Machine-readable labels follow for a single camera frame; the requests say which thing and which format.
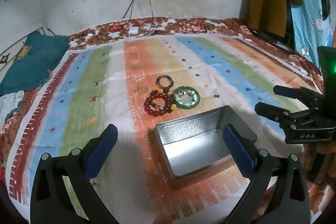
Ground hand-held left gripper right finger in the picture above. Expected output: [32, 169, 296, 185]
[223, 124, 313, 224]

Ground blue printed cloth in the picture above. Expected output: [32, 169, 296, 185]
[285, 0, 333, 67]

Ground white and blue cloth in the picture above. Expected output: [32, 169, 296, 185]
[0, 91, 26, 130]

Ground pale stone chip bracelet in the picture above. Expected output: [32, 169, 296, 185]
[176, 90, 196, 99]

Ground striped printed blanket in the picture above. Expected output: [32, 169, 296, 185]
[5, 34, 319, 224]

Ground silver metal tin box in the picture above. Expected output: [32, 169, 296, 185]
[154, 105, 258, 190]

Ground multicoloured glass bead bracelet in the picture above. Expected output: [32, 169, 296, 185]
[156, 75, 174, 90]

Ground teal pillow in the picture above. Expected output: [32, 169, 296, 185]
[0, 31, 69, 95]

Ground person's right hand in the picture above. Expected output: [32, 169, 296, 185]
[316, 143, 336, 155]

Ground light blue bead bracelet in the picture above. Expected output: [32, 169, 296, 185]
[177, 97, 196, 107]

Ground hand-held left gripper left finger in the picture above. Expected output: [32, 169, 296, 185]
[30, 123, 120, 224]

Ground floral brown bedsheet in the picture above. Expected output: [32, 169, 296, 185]
[0, 17, 336, 214]

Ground red bead bracelet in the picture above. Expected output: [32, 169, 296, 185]
[143, 90, 165, 117]

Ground black cable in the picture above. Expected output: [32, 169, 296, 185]
[123, 0, 141, 20]

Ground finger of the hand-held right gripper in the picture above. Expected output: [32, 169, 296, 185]
[254, 101, 298, 131]
[273, 85, 324, 105]

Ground white cable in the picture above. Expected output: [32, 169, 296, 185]
[142, 0, 158, 35]

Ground green jade bangle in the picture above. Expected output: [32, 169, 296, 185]
[173, 85, 201, 109]

